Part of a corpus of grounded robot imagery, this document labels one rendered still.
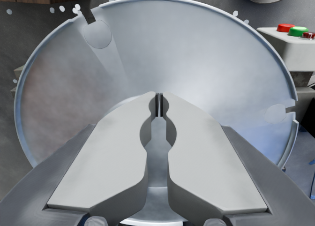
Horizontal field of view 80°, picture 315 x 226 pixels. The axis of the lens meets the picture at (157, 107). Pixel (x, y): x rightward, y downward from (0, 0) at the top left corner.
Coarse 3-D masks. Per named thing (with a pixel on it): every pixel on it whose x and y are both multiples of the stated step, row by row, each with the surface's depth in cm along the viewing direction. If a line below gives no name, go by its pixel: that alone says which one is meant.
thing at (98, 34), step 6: (90, 24) 15; (96, 24) 15; (102, 24) 15; (84, 30) 15; (90, 30) 15; (96, 30) 15; (102, 30) 15; (108, 30) 15; (84, 36) 15; (90, 36) 15; (96, 36) 15; (102, 36) 15; (108, 36) 15; (90, 42) 16; (96, 42) 16; (102, 42) 16; (108, 42) 16
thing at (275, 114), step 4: (280, 104) 18; (268, 108) 18; (272, 108) 18; (276, 108) 18; (280, 108) 18; (284, 108) 18; (268, 112) 18; (272, 112) 18; (276, 112) 18; (280, 112) 18; (284, 112) 18; (264, 116) 19; (268, 116) 19; (272, 116) 19; (276, 116) 19; (280, 116) 19; (284, 116) 19; (268, 120) 19; (272, 120) 19; (276, 120) 19; (280, 120) 19
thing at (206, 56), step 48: (144, 0) 14; (192, 0) 14; (48, 48) 16; (96, 48) 16; (144, 48) 16; (192, 48) 16; (240, 48) 16; (48, 96) 18; (96, 96) 18; (192, 96) 18; (240, 96) 18; (288, 96) 18; (48, 144) 21; (288, 144) 20
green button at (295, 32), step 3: (291, 30) 33; (294, 30) 32; (297, 30) 32; (300, 30) 32; (303, 30) 32; (306, 30) 32; (288, 33) 34; (291, 33) 33; (294, 33) 33; (297, 33) 32; (300, 33) 32; (294, 36) 33; (297, 36) 32
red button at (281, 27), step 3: (279, 24) 37; (282, 24) 36; (285, 24) 36; (288, 24) 36; (291, 24) 36; (279, 27) 36; (282, 27) 36; (285, 27) 35; (288, 27) 35; (291, 27) 35; (279, 30) 36; (282, 30) 36; (285, 30) 36; (288, 30) 36
